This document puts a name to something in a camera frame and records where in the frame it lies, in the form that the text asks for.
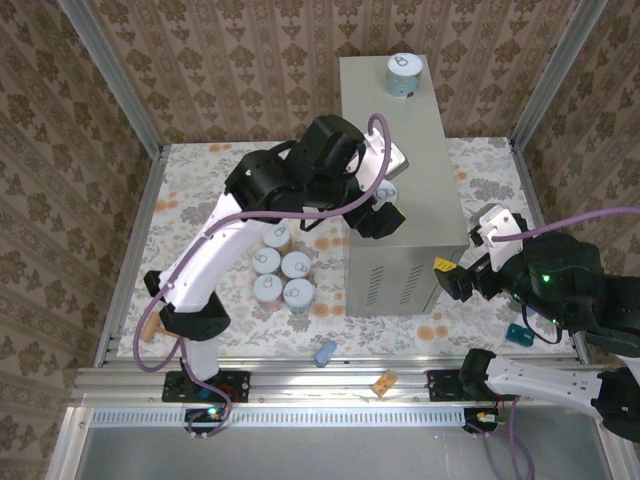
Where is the aluminium frame post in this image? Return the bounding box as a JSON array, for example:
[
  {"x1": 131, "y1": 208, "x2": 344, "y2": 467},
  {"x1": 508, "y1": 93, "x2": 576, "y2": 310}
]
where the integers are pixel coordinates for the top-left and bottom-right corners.
[
  {"x1": 55, "y1": 0, "x2": 167, "y2": 157},
  {"x1": 508, "y1": 0, "x2": 619, "y2": 149}
]

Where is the white slotted cable duct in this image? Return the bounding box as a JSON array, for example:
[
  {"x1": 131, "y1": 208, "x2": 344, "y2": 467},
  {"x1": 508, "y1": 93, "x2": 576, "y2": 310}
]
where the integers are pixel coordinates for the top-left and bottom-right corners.
[{"x1": 88, "y1": 407, "x2": 474, "y2": 430}]

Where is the blue-grey oval object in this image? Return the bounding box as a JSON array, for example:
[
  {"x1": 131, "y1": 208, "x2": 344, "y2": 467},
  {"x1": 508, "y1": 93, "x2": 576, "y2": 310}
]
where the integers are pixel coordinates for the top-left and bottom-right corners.
[{"x1": 312, "y1": 339, "x2": 337, "y2": 368}]

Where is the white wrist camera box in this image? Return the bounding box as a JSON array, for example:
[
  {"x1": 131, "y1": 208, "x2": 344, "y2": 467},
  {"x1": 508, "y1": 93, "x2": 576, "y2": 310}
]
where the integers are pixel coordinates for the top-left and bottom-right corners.
[
  {"x1": 349, "y1": 132, "x2": 410, "y2": 194},
  {"x1": 467, "y1": 202, "x2": 527, "y2": 274}
]

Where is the aluminium front rail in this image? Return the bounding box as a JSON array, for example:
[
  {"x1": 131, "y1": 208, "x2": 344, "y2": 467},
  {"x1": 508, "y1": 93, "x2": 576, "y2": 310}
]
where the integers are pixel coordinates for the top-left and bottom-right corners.
[{"x1": 69, "y1": 363, "x2": 640, "y2": 407}]

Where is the black mounting plate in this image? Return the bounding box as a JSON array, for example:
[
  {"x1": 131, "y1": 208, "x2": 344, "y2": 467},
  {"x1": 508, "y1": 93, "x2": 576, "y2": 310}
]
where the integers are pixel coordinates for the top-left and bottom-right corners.
[
  {"x1": 160, "y1": 369, "x2": 251, "y2": 404},
  {"x1": 426, "y1": 368, "x2": 471, "y2": 403}
]

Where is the small wooden piece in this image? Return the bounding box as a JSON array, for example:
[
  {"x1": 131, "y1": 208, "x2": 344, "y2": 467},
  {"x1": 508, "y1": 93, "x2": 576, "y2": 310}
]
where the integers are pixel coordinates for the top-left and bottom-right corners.
[{"x1": 140, "y1": 314, "x2": 174, "y2": 346}]

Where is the small orange object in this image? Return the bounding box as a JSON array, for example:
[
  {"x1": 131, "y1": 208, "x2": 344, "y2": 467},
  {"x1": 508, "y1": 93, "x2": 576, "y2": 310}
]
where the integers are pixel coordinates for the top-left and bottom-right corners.
[{"x1": 369, "y1": 369, "x2": 399, "y2": 399}]

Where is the purple cable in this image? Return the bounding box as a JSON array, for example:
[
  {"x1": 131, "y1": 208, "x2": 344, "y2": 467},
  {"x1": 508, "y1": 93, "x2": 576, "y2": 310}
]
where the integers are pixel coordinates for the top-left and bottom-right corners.
[
  {"x1": 133, "y1": 113, "x2": 392, "y2": 441},
  {"x1": 487, "y1": 205, "x2": 640, "y2": 480}
]

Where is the white lid food can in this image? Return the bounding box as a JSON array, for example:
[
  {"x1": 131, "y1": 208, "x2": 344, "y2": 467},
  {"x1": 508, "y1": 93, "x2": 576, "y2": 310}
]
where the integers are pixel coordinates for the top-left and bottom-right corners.
[{"x1": 279, "y1": 251, "x2": 314, "y2": 280}]

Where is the pink label food can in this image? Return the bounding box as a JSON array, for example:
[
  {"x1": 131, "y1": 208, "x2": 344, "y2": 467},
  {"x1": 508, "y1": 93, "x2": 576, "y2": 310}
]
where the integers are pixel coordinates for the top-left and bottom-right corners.
[
  {"x1": 252, "y1": 273, "x2": 286, "y2": 311},
  {"x1": 251, "y1": 248, "x2": 283, "y2": 275}
]

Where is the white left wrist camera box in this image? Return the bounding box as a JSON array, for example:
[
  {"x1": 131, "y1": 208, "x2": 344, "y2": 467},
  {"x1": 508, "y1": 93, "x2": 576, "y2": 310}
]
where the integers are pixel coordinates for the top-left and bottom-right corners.
[{"x1": 349, "y1": 132, "x2": 410, "y2": 194}]

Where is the grey metal base panel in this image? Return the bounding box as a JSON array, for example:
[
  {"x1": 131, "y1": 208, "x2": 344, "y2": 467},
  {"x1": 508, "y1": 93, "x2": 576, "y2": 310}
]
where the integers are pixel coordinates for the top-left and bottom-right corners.
[{"x1": 47, "y1": 405, "x2": 640, "y2": 480}]

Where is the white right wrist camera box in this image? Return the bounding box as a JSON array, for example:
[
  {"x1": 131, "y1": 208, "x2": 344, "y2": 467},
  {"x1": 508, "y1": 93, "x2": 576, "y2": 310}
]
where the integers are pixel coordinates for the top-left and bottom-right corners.
[{"x1": 467, "y1": 202, "x2": 527, "y2": 274}]

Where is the light blue label food can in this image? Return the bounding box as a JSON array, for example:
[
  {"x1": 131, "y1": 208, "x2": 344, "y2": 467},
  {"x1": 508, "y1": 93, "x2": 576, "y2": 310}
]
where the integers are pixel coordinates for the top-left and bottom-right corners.
[{"x1": 373, "y1": 180, "x2": 401, "y2": 207}]

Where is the small teal box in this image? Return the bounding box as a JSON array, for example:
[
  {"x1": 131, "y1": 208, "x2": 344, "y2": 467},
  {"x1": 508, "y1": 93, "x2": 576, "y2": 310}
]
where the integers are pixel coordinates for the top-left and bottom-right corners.
[{"x1": 505, "y1": 322, "x2": 535, "y2": 347}]

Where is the small circuit board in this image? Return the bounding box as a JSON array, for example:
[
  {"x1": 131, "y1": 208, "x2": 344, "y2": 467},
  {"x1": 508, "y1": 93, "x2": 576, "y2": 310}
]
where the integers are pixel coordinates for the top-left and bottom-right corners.
[
  {"x1": 184, "y1": 407, "x2": 224, "y2": 426},
  {"x1": 464, "y1": 407, "x2": 506, "y2": 434}
]

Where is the thin black cable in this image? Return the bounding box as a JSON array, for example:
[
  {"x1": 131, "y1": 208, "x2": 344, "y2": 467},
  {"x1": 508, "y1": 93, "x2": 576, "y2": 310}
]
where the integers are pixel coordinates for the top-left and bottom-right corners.
[{"x1": 519, "y1": 302, "x2": 564, "y2": 346}]

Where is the yellow label food can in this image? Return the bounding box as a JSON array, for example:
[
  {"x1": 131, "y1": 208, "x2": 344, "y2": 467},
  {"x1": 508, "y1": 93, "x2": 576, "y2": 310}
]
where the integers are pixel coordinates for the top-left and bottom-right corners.
[{"x1": 262, "y1": 224, "x2": 295, "y2": 254}]

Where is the grey metal counter box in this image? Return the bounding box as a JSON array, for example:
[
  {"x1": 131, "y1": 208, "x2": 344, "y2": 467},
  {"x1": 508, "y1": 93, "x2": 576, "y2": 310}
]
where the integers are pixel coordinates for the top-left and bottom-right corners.
[{"x1": 338, "y1": 53, "x2": 470, "y2": 319}]

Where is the teal label food can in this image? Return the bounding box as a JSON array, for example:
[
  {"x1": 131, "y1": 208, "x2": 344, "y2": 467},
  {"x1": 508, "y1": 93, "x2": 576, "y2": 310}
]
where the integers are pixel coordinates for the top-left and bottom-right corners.
[{"x1": 384, "y1": 52, "x2": 425, "y2": 100}]

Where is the floral tablecloth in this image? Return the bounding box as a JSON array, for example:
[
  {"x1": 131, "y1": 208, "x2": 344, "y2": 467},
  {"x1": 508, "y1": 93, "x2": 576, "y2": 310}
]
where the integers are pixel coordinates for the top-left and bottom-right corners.
[{"x1": 117, "y1": 135, "x2": 576, "y2": 359}]

